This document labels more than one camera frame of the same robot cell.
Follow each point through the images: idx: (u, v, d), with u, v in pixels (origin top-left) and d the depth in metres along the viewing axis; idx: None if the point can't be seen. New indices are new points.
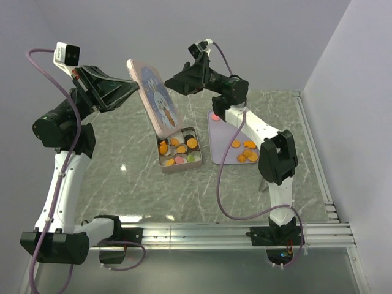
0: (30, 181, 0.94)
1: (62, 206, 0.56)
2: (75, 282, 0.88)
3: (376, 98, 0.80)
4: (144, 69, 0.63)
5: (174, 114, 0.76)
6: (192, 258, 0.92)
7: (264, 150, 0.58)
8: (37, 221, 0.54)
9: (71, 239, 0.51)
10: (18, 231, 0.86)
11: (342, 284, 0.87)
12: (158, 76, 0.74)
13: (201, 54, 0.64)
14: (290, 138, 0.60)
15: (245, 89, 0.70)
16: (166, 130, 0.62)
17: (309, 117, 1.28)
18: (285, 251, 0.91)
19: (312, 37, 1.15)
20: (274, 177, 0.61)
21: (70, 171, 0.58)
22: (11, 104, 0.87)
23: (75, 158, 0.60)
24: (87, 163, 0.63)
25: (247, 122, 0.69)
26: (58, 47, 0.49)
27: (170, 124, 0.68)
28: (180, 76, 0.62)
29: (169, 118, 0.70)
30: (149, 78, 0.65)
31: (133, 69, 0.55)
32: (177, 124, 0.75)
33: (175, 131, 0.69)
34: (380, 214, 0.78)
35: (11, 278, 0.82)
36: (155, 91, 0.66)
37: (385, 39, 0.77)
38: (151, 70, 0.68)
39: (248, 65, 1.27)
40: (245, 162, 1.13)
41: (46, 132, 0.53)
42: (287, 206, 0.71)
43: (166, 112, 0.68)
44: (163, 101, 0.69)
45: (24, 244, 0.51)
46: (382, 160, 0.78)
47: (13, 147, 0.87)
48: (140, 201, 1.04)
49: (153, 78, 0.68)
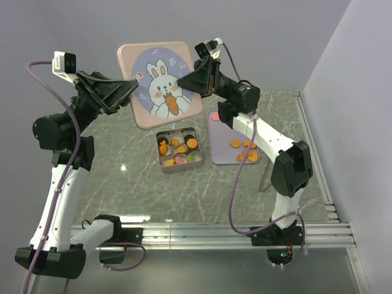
0: (30, 183, 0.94)
1: (57, 222, 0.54)
2: (75, 282, 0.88)
3: (376, 98, 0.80)
4: (147, 51, 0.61)
5: (191, 98, 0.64)
6: (192, 258, 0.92)
7: (281, 164, 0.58)
8: (33, 237, 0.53)
9: (67, 255, 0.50)
10: (18, 231, 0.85)
11: (343, 283, 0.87)
12: (184, 54, 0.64)
13: (206, 59, 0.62)
14: (306, 149, 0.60)
15: (256, 98, 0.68)
16: (154, 119, 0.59)
17: (309, 117, 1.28)
18: (285, 251, 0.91)
19: (312, 36, 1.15)
20: (288, 192, 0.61)
21: (67, 187, 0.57)
22: (12, 103, 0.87)
23: (73, 173, 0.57)
24: (85, 177, 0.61)
25: (258, 131, 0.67)
26: (56, 56, 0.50)
27: (169, 111, 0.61)
28: (184, 82, 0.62)
29: (176, 104, 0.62)
30: (157, 60, 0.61)
31: (120, 56, 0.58)
32: (193, 109, 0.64)
33: (178, 119, 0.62)
34: (380, 213, 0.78)
35: (10, 278, 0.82)
36: (162, 75, 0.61)
37: (384, 39, 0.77)
38: (165, 50, 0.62)
39: (248, 64, 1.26)
40: (245, 162, 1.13)
41: (45, 133, 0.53)
42: (293, 212, 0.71)
43: (168, 97, 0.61)
44: (171, 84, 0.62)
45: (18, 261, 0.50)
46: (382, 160, 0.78)
47: (14, 150, 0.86)
48: (140, 201, 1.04)
49: (169, 60, 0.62)
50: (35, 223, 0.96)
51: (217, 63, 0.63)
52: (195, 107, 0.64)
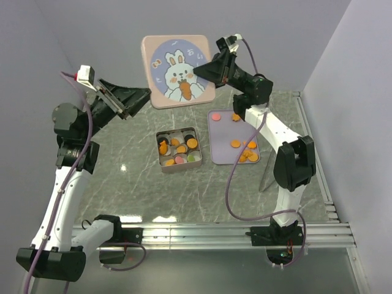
0: (30, 184, 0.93)
1: (59, 223, 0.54)
2: (75, 283, 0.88)
3: (376, 100, 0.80)
4: (168, 42, 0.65)
5: (206, 86, 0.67)
6: (192, 258, 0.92)
7: (283, 155, 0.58)
8: (35, 237, 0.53)
9: (67, 256, 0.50)
10: (18, 232, 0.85)
11: (343, 283, 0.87)
12: (203, 46, 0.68)
13: (223, 51, 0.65)
14: (310, 145, 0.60)
15: (267, 90, 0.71)
16: (167, 100, 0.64)
17: (309, 117, 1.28)
18: (285, 251, 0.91)
19: (312, 37, 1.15)
20: (288, 184, 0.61)
21: (70, 187, 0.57)
22: (13, 104, 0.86)
23: (76, 174, 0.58)
24: (87, 179, 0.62)
25: (267, 124, 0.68)
26: (82, 68, 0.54)
27: (182, 95, 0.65)
28: (198, 70, 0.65)
29: (190, 89, 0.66)
30: (176, 51, 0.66)
31: (143, 46, 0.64)
32: (206, 96, 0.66)
33: (191, 103, 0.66)
34: (381, 214, 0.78)
35: (10, 280, 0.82)
36: (179, 63, 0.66)
37: (385, 40, 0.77)
38: (184, 43, 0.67)
39: (248, 64, 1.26)
40: (245, 162, 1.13)
41: (60, 119, 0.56)
42: (293, 211, 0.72)
43: (184, 83, 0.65)
44: (187, 72, 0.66)
45: (19, 260, 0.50)
46: (382, 161, 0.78)
47: (14, 152, 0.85)
48: (140, 201, 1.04)
49: (187, 51, 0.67)
50: (35, 223, 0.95)
51: (234, 56, 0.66)
52: (207, 94, 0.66)
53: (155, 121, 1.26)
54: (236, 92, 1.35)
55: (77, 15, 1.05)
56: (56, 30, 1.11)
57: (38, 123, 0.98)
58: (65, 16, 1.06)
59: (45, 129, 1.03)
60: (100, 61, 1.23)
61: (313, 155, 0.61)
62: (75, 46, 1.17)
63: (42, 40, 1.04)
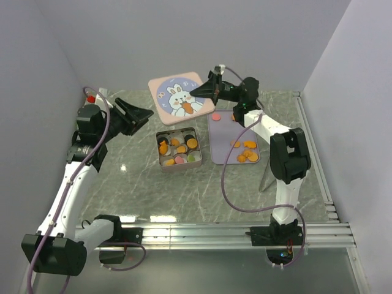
0: (31, 185, 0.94)
1: (67, 211, 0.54)
2: (75, 283, 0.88)
3: (377, 100, 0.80)
4: (168, 81, 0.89)
5: (203, 102, 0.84)
6: (192, 258, 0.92)
7: (274, 144, 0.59)
8: (41, 225, 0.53)
9: (71, 245, 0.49)
10: (18, 233, 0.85)
11: (343, 283, 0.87)
12: (193, 78, 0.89)
13: (211, 75, 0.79)
14: (301, 135, 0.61)
15: (256, 86, 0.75)
16: (174, 117, 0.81)
17: (309, 117, 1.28)
18: (285, 251, 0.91)
19: (313, 37, 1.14)
20: (283, 176, 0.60)
21: (79, 180, 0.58)
22: (13, 105, 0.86)
23: (85, 168, 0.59)
24: (94, 176, 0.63)
25: (262, 122, 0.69)
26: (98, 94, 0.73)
27: (185, 112, 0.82)
28: (194, 92, 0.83)
29: (190, 107, 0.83)
30: (174, 84, 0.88)
31: (150, 86, 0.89)
32: (203, 109, 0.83)
33: (194, 117, 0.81)
34: (381, 215, 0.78)
35: (10, 280, 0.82)
36: (177, 90, 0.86)
37: (386, 40, 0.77)
38: (179, 78, 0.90)
39: (249, 64, 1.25)
40: (245, 162, 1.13)
41: (86, 111, 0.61)
42: (291, 206, 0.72)
43: (184, 104, 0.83)
44: (186, 95, 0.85)
45: (24, 247, 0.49)
46: (382, 162, 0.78)
47: (14, 153, 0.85)
48: (140, 201, 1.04)
49: (182, 82, 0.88)
50: (35, 223, 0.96)
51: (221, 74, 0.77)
52: (206, 107, 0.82)
53: (155, 121, 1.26)
54: None
55: (78, 15, 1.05)
56: (57, 30, 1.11)
57: (38, 124, 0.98)
58: (65, 16, 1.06)
59: (45, 130, 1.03)
60: (100, 62, 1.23)
61: (305, 145, 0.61)
62: (75, 47, 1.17)
63: (42, 41, 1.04)
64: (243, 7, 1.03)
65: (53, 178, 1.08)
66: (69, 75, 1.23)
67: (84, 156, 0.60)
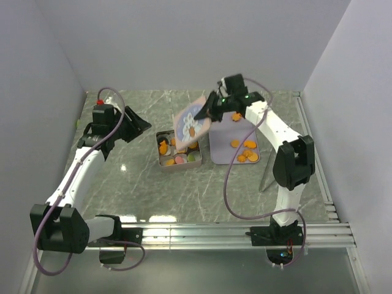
0: (31, 185, 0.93)
1: (75, 186, 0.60)
2: (75, 283, 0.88)
3: (376, 100, 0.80)
4: (185, 111, 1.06)
5: (203, 122, 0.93)
6: (192, 258, 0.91)
7: (283, 155, 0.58)
8: (50, 196, 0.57)
9: (78, 218, 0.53)
10: (17, 233, 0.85)
11: (343, 283, 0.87)
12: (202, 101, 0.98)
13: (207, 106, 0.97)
14: (311, 144, 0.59)
15: (236, 76, 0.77)
16: (182, 143, 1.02)
17: (309, 117, 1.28)
18: (285, 251, 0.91)
19: (313, 37, 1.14)
20: (286, 184, 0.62)
21: (87, 162, 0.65)
22: (13, 105, 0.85)
23: (94, 152, 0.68)
24: (100, 163, 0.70)
25: (267, 122, 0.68)
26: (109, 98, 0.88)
27: (190, 136, 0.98)
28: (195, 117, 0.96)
29: (193, 132, 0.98)
30: (187, 114, 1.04)
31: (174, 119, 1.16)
32: (201, 130, 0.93)
33: (195, 139, 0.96)
34: (381, 215, 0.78)
35: (10, 280, 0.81)
36: (188, 119, 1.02)
37: (385, 40, 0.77)
38: (192, 105, 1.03)
39: (250, 64, 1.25)
40: (245, 162, 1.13)
41: (101, 107, 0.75)
42: (293, 210, 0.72)
43: (190, 130, 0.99)
44: (193, 121, 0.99)
45: (33, 217, 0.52)
46: (382, 162, 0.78)
47: (14, 152, 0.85)
48: (140, 201, 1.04)
49: (192, 111, 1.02)
50: None
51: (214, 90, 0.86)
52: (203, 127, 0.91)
53: (155, 121, 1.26)
54: None
55: (77, 15, 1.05)
56: (56, 30, 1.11)
57: (38, 124, 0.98)
58: (65, 16, 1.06)
59: (45, 130, 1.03)
60: (100, 62, 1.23)
61: (313, 154, 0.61)
62: (75, 47, 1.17)
63: (41, 40, 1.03)
64: (242, 7, 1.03)
65: (53, 178, 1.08)
66: (69, 75, 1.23)
67: (94, 143, 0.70)
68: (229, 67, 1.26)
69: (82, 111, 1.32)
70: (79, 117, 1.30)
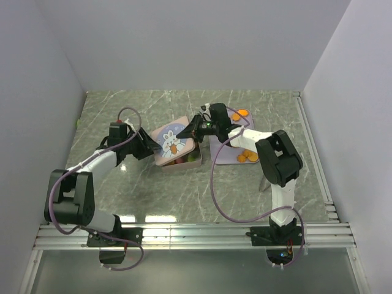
0: (32, 185, 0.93)
1: (92, 165, 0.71)
2: (72, 283, 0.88)
3: (376, 100, 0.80)
4: (165, 128, 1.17)
5: (185, 142, 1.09)
6: (192, 258, 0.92)
7: (260, 149, 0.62)
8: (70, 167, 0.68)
9: (90, 186, 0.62)
10: (16, 233, 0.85)
11: (343, 283, 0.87)
12: (184, 122, 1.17)
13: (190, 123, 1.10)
14: (283, 135, 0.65)
15: (222, 106, 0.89)
16: (165, 159, 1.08)
17: (309, 117, 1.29)
18: (285, 251, 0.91)
19: (315, 36, 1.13)
20: (278, 180, 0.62)
21: (104, 155, 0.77)
22: (11, 105, 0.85)
23: (111, 152, 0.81)
24: (111, 163, 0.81)
25: (244, 133, 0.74)
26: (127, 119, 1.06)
27: (172, 152, 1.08)
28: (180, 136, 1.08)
29: (175, 149, 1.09)
30: (167, 132, 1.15)
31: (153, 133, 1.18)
32: (185, 147, 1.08)
33: (177, 155, 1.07)
34: (381, 215, 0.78)
35: (10, 280, 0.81)
36: (169, 138, 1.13)
37: (385, 40, 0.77)
38: (173, 125, 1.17)
39: (250, 64, 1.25)
40: (245, 162, 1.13)
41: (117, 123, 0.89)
42: (289, 207, 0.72)
43: (172, 147, 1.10)
44: (174, 139, 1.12)
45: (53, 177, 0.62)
46: (382, 162, 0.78)
47: (14, 153, 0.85)
48: (140, 201, 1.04)
49: (173, 130, 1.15)
50: (35, 224, 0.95)
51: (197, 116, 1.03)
52: (187, 145, 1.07)
53: (155, 122, 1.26)
54: (236, 92, 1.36)
55: (77, 15, 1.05)
56: (56, 30, 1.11)
57: (38, 124, 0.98)
58: (65, 16, 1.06)
59: (45, 130, 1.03)
60: (100, 62, 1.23)
61: (291, 144, 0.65)
62: (75, 46, 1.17)
63: (41, 40, 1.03)
64: (244, 7, 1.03)
65: None
66: (68, 75, 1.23)
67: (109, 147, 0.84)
68: (229, 66, 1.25)
69: (82, 110, 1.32)
70: (79, 117, 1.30)
